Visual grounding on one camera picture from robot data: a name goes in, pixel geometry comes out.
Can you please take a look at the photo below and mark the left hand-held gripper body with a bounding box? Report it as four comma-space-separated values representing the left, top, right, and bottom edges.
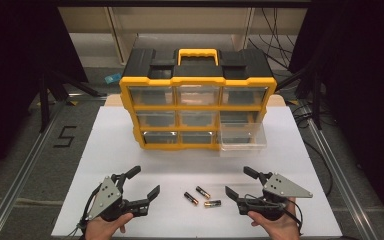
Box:
86, 173, 150, 223

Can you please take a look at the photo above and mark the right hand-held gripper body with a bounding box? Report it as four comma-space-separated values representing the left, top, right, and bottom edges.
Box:
237, 172, 314, 222

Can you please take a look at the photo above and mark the transparent plastic drawer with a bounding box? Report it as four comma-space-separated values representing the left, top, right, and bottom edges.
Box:
217, 121, 268, 158

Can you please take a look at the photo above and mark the yellow and black organizer cabinet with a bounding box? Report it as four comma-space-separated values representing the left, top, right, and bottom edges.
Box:
118, 48, 278, 152

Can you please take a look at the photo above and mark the person's left hand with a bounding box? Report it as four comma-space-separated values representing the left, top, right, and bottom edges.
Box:
84, 212, 135, 240

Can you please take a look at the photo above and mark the person's right hand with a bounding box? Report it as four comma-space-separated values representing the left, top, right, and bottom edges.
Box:
247, 197, 302, 240

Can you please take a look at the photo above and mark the white table sheet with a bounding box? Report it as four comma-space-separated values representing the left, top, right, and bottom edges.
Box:
50, 105, 344, 238

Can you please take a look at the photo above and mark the grid of clear small drawers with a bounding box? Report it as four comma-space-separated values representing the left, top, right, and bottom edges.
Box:
128, 85, 269, 145

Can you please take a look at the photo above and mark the black metal stand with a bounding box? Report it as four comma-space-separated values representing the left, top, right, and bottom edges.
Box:
274, 64, 325, 131
38, 68, 108, 134

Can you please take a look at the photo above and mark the small blue packet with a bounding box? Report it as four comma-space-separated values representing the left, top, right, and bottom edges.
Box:
104, 72, 123, 85

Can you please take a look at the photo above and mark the black curtain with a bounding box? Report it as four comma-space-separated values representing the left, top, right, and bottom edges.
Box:
0, 0, 90, 189
288, 0, 384, 236

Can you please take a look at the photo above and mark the cream shelf unit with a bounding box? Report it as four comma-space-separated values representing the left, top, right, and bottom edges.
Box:
57, 7, 309, 68

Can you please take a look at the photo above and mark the left hand-held gripper cable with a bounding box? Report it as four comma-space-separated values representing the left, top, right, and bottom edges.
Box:
67, 183, 103, 240

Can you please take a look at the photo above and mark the hand-held gripper cable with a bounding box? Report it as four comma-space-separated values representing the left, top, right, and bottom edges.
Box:
244, 193, 305, 236
67, 183, 103, 240

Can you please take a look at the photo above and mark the right hand-held gripper cable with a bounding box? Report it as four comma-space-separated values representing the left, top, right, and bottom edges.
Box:
244, 193, 305, 236

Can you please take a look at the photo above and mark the black floor cable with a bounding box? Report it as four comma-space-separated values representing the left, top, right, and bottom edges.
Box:
291, 103, 335, 198

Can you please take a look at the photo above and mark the aluminium floor rail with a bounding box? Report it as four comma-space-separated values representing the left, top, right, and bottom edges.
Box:
299, 101, 381, 240
0, 94, 108, 240

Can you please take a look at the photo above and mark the bundle of black hanging cables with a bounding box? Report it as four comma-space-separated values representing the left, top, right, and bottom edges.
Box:
248, 7, 302, 70

